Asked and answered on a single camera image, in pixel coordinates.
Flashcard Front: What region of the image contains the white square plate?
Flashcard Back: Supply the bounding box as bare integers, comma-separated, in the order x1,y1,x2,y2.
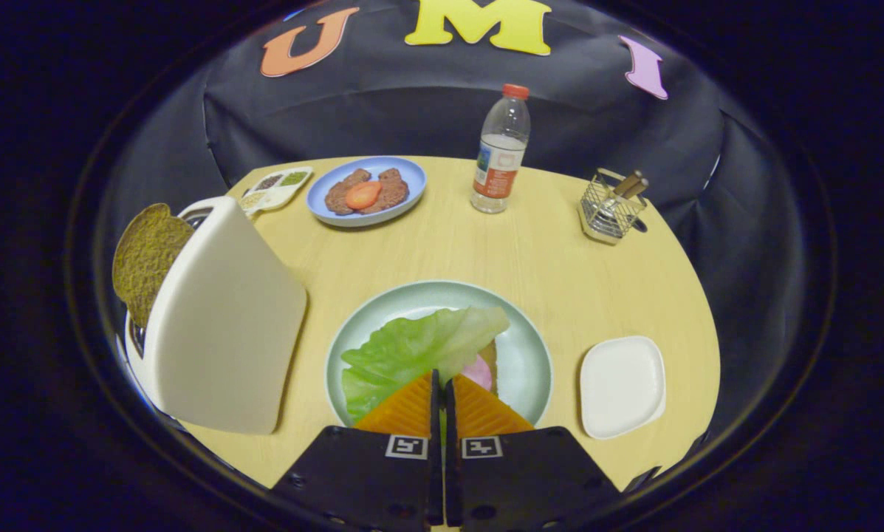
579,336,667,441

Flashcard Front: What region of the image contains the white seasoning tray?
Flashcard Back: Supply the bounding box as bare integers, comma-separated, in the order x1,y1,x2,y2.
239,166,315,216

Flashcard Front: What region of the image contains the green lettuce leaf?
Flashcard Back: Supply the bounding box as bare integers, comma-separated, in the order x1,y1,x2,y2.
340,307,510,426

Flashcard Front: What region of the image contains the white toaster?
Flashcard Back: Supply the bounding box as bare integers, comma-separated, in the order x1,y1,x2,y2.
124,196,309,435

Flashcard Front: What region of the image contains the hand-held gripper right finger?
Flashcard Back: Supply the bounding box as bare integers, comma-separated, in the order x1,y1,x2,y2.
444,373,623,532

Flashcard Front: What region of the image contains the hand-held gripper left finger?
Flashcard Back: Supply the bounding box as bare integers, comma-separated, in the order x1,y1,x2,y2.
270,369,442,532

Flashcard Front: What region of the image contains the brown bread slice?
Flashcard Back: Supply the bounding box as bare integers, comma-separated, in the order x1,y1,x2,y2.
112,203,195,330

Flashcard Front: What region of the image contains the clear plastic water bottle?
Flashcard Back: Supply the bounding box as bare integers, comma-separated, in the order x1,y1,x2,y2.
470,83,531,215

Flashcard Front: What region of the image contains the pale green round plate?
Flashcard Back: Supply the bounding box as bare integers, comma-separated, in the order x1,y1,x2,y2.
325,279,554,429

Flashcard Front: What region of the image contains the brown meat patty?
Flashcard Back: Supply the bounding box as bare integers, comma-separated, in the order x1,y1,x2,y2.
325,168,372,216
360,168,410,215

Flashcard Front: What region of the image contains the toasted bread slice under ham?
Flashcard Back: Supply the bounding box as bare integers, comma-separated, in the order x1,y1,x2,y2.
479,340,500,396

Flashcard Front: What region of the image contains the pink ham slice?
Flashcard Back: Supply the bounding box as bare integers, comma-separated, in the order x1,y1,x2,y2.
460,355,494,392

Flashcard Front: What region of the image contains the blue round plate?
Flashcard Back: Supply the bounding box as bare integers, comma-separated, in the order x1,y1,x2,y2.
306,156,428,228

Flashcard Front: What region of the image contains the wire cutlery holder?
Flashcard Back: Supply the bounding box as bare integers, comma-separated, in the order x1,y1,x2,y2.
578,168,649,246

